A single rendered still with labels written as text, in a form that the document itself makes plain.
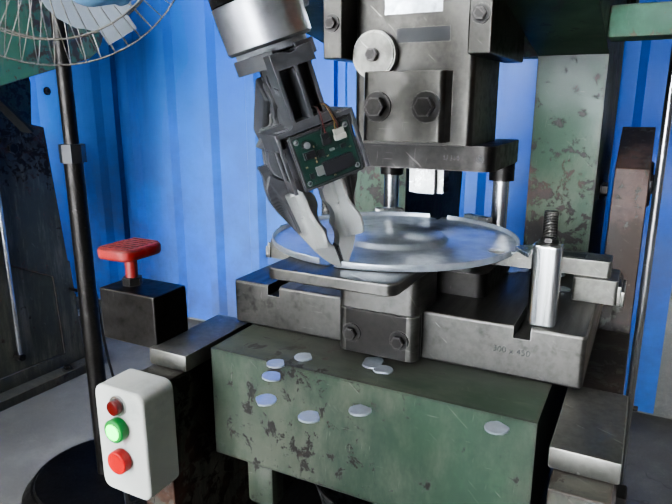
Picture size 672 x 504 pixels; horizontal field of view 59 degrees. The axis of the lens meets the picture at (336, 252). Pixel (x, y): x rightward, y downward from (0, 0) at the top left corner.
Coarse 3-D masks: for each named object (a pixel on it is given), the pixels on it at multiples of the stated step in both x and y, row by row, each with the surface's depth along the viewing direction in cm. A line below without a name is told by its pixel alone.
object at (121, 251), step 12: (132, 240) 80; (144, 240) 80; (156, 240) 80; (108, 252) 75; (120, 252) 74; (132, 252) 75; (144, 252) 77; (156, 252) 78; (132, 264) 78; (132, 276) 78
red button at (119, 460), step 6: (114, 450) 68; (120, 450) 68; (108, 456) 68; (114, 456) 68; (120, 456) 68; (126, 456) 68; (108, 462) 69; (114, 462) 68; (120, 462) 68; (126, 462) 68; (114, 468) 68; (120, 468) 68; (126, 468) 68; (120, 474) 68
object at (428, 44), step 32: (384, 0) 70; (416, 0) 68; (448, 0) 67; (384, 32) 70; (416, 32) 69; (448, 32) 68; (384, 64) 71; (416, 64) 70; (448, 64) 68; (480, 64) 69; (384, 96) 69; (416, 96) 68; (448, 96) 68; (480, 96) 71; (384, 128) 70; (416, 128) 69; (448, 128) 69; (480, 128) 72
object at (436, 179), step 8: (416, 176) 79; (424, 176) 79; (432, 176) 78; (440, 176) 79; (448, 176) 80; (416, 184) 80; (424, 184) 79; (432, 184) 78; (440, 184) 79; (448, 184) 81; (416, 192) 80; (424, 192) 79; (432, 192) 79; (440, 192) 79
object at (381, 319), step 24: (288, 264) 61; (312, 264) 61; (336, 288) 57; (360, 288) 55; (384, 288) 54; (408, 288) 66; (432, 288) 71; (360, 312) 70; (384, 312) 68; (408, 312) 67; (360, 336) 71; (384, 336) 69; (408, 336) 68; (408, 360) 68
